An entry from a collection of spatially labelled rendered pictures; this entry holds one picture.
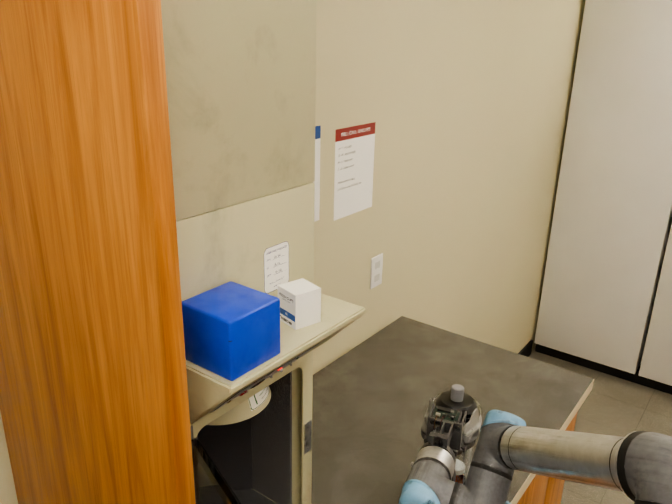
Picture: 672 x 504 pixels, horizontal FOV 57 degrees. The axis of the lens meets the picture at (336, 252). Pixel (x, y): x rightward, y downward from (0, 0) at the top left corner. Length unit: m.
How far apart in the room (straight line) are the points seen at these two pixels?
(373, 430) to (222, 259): 0.93
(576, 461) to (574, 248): 2.94
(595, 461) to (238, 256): 0.60
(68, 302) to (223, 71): 0.38
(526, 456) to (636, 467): 0.23
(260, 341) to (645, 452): 0.52
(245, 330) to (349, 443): 0.89
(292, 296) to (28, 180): 0.40
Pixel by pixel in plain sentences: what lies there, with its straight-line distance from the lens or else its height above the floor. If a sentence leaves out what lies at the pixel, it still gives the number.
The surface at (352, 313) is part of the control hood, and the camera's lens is 1.04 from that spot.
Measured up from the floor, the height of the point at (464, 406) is 1.19.
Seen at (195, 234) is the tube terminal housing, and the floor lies 1.68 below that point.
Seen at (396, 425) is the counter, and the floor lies 0.94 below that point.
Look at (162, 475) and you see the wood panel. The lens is 0.91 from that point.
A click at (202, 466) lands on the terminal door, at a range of 0.95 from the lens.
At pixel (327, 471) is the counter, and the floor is 0.94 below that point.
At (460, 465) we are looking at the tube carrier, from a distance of 1.48.
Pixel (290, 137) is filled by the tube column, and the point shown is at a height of 1.79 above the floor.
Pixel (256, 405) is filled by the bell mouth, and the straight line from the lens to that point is 1.13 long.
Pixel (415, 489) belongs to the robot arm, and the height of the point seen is 1.21.
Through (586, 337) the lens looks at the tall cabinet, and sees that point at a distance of 4.07.
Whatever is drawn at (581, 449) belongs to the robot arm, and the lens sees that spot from 1.02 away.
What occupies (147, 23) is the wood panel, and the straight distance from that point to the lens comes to 0.69.
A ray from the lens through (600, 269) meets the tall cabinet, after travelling 3.90.
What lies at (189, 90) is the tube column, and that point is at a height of 1.88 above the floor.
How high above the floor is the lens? 1.96
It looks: 20 degrees down
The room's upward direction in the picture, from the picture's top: 1 degrees clockwise
